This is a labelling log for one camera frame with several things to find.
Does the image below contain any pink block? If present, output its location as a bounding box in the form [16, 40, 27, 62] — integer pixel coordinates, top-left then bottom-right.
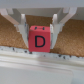
[27, 25, 53, 54]

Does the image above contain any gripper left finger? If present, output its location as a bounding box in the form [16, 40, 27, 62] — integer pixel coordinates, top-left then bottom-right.
[0, 7, 30, 50]

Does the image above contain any white plastic box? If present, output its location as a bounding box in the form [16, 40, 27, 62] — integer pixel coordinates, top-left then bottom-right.
[0, 45, 84, 84]

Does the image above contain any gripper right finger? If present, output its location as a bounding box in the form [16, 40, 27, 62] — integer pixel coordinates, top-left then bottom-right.
[49, 7, 78, 51]

